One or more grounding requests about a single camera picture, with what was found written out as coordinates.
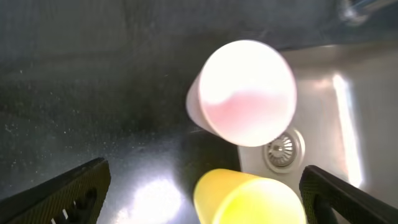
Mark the steel tap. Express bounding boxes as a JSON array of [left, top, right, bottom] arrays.
[[338, 0, 398, 26]]

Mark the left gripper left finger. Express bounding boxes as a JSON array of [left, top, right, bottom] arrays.
[[0, 157, 112, 224]]

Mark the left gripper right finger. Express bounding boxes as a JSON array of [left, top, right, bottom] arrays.
[[298, 164, 398, 224]]

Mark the steel sink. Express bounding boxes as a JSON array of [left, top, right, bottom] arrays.
[[237, 40, 398, 224]]

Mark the pink cup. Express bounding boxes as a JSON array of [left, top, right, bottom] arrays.
[[185, 39, 298, 148]]

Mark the yellow cup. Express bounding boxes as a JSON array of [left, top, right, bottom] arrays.
[[193, 168, 308, 224]]

